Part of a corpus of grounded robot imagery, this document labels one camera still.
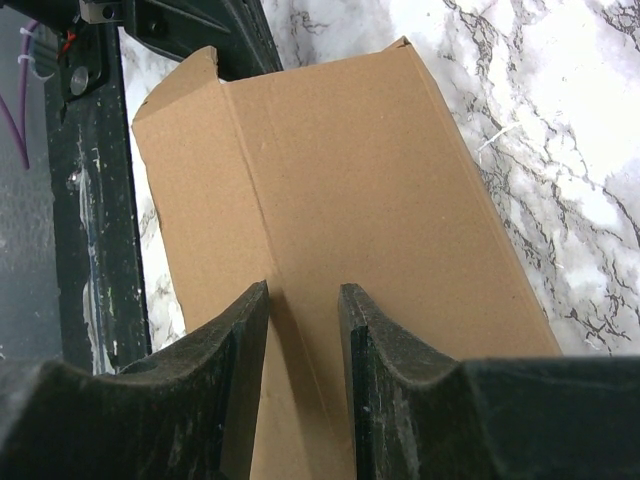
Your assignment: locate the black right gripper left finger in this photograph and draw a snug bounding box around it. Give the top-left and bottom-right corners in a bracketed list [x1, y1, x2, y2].
[1, 282, 269, 479]

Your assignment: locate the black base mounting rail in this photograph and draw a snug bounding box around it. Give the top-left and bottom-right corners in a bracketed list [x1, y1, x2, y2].
[45, 24, 151, 374]

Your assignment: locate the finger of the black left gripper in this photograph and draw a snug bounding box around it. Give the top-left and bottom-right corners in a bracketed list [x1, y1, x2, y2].
[123, 0, 283, 80]

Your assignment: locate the brown cardboard box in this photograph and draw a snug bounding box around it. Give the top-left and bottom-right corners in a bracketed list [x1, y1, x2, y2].
[132, 39, 560, 479]

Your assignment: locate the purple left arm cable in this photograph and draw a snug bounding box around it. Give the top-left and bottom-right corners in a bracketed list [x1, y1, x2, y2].
[0, 19, 41, 171]

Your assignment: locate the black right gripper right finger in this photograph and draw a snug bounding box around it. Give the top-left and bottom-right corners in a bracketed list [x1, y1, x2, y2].
[338, 284, 639, 479]

